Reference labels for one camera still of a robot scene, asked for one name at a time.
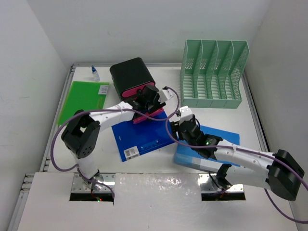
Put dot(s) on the dark blue clipboard folder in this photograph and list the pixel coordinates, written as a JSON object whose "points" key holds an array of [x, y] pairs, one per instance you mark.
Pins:
{"points": [[134, 140]]}

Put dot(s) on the black drawer cabinet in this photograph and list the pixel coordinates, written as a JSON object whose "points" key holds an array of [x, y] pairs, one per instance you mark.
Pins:
{"points": [[129, 74]]}

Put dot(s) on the pink drawer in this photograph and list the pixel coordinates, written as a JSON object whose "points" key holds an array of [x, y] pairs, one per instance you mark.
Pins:
{"points": [[133, 91], [140, 118]]}

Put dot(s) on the green clip file folder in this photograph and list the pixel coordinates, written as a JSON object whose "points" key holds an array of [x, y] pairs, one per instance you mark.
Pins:
{"points": [[83, 96]]}

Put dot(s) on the light blue book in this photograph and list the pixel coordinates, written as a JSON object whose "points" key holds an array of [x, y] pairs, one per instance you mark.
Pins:
{"points": [[198, 159]]}

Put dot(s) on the pink top drawer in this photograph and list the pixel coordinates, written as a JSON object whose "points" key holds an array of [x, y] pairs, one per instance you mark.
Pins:
{"points": [[133, 91]]}

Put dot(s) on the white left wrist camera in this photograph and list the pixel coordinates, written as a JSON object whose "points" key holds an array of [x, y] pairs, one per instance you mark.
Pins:
{"points": [[165, 94]]}

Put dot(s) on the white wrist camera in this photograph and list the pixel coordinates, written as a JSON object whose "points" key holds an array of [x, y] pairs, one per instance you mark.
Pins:
{"points": [[165, 94], [185, 114]]}

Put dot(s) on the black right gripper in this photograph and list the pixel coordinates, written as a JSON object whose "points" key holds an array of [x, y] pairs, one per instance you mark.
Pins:
{"points": [[174, 125]]}

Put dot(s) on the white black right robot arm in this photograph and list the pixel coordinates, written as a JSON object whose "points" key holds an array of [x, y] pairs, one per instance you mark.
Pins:
{"points": [[278, 172]]}

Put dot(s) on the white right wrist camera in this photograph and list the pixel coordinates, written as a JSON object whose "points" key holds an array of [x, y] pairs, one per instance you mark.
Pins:
{"points": [[185, 114]]}

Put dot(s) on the pink bottom drawer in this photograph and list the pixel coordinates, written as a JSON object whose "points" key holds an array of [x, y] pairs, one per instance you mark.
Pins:
{"points": [[140, 118]]}

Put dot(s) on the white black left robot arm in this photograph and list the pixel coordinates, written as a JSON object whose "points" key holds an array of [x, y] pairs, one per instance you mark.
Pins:
{"points": [[81, 134]]}

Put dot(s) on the small blue capped bottle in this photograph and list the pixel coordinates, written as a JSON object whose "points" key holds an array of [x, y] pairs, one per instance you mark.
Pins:
{"points": [[95, 74]]}

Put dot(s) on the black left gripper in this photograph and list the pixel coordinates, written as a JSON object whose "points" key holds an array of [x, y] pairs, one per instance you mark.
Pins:
{"points": [[157, 104]]}

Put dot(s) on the mint green file rack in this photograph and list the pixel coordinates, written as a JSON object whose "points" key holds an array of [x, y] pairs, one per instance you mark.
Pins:
{"points": [[211, 71]]}

